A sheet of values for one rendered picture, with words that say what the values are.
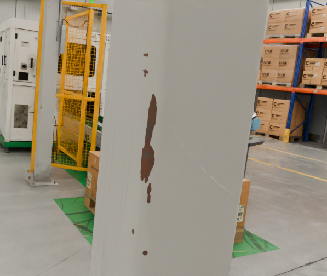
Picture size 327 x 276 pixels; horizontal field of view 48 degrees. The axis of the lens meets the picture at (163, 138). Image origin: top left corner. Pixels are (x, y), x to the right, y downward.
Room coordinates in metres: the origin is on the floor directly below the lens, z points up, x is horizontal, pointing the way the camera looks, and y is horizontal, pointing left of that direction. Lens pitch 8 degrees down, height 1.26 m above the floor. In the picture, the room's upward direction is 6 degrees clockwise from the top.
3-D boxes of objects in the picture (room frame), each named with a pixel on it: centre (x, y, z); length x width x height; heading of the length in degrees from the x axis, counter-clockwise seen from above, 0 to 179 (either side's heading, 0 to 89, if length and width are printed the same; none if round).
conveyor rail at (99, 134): (4.83, 0.96, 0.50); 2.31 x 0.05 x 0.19; 32
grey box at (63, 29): (4.16, 1.24, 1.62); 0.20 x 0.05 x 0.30; 32
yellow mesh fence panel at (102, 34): (4.49, 1.21, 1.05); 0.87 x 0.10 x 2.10; 84
